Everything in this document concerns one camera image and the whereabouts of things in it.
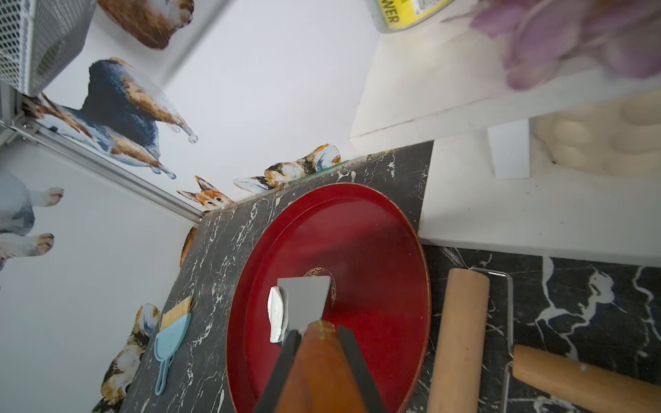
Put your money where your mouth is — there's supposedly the yellow sunflower seed can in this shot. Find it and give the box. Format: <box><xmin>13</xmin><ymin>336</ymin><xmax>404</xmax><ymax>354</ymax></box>
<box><xmin>365</xmin><ymin>0</ymin><xmax>453</xmax><ymax>34</ymax></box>

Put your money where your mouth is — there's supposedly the light blue hand brush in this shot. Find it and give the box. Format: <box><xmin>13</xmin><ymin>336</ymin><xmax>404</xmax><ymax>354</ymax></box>
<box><xmin>153</xmin><ymin>296</ymin><xmax>193</xmax><ymax>396</ymax></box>

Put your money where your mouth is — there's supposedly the metal dough scraper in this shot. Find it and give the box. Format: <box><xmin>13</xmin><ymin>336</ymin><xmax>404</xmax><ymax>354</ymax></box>
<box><xmin>273</xmin><ymin>274</ymin><xmax>368</xmax><ymax>413</ymax></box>

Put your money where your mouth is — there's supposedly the white egg-shaped holder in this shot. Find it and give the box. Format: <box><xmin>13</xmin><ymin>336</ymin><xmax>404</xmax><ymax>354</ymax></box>
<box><xmin>535</xmin><ymin>89</ymin><xmax>660</xmax><ymax>177</ymax></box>

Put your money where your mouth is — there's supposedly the red round tray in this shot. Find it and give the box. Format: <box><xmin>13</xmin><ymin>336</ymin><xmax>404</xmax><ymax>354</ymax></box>
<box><xmin>227</xmin><ymin>183</ymin><xmax>431</xmax><ymax>412</ymax></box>

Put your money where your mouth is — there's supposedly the round white dumpling wrapper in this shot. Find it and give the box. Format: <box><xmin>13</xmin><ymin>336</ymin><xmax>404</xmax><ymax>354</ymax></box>
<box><xmin>267</xmin><ymin>286</ymin><xmax>288</xmax><ymax>343</ymax></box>

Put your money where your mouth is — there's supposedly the white tiered shelf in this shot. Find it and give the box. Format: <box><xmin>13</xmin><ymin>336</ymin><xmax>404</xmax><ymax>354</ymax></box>
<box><xmin>349</xmin><ymin>1</ymin><xmax>660</xmax><ymax>267</ymax></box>

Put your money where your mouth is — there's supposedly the pink flower decoration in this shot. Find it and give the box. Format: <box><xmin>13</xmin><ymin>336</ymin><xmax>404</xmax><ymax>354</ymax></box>
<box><xmin>453</xmin><ymin>1</ymin><xmax>660</xmax><ymax>91</ymax></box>

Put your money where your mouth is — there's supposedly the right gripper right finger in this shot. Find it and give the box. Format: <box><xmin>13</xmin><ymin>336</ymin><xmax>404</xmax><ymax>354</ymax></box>
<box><xmin>337</xmin><ymin>326</ymin><xmax>387</xmax><ymax>413</ymax></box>

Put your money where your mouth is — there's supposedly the wooden double roller pin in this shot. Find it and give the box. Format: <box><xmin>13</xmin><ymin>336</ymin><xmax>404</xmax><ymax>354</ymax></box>
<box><xmin>426</xmin><ymin>267</ymin><xmax>661</xmax><ymax>413</ymax></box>

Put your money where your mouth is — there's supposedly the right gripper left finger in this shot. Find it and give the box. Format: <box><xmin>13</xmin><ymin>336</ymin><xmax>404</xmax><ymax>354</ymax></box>
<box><xmin>253</xmin><ymin>330</ymin><xmax>301</xmax><ymax>413</ymax></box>

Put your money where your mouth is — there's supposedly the white wire wall basket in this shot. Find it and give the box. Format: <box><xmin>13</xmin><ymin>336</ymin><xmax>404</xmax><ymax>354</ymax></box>
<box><xmin>1</xmin><ymin>0</ymin><xmax>97</xmax><ymax>96</ymax></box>

